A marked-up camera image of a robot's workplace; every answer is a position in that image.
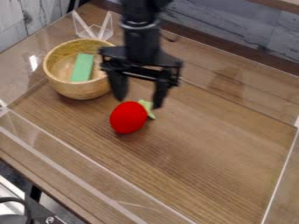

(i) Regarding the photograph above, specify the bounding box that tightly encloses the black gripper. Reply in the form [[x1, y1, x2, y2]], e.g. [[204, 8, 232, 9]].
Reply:
[[97, 25, 182, 109]]

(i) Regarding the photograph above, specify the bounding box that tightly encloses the red plush strawberry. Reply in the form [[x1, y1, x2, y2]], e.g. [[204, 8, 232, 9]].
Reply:
[[109, 100, 154, 134]]

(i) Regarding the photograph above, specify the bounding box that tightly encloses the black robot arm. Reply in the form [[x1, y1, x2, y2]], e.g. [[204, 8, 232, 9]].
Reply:
[[97, 0, 182, 109]]

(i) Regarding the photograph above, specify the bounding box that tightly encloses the green rectangular block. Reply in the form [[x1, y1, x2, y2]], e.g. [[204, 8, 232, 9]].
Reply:
[[69, 53, 93, 82]]

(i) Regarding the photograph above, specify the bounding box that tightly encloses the wooden bowl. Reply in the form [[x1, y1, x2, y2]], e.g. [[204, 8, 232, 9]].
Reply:
[[41, 38, 113, 100]]

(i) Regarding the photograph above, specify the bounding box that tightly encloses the clear acrylic stand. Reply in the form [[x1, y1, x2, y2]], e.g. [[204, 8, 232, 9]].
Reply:
[[70, 11, 113, 40]]

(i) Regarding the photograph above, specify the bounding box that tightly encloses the black equipment under table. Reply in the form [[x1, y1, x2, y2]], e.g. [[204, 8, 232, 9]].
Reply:
[[0, 185, 66, 224]]

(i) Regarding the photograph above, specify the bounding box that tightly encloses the clear acrylic tray wall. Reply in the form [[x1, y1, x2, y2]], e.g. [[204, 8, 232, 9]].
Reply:
[[0, 101, 196, 224]]

